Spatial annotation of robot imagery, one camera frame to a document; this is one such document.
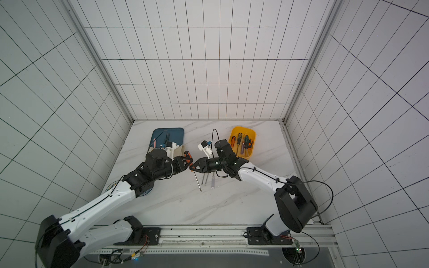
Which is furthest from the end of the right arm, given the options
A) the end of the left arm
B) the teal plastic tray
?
the teal plastic tray

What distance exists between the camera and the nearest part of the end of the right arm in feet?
2.05

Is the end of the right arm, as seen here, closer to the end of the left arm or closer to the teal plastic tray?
the end of the left arm
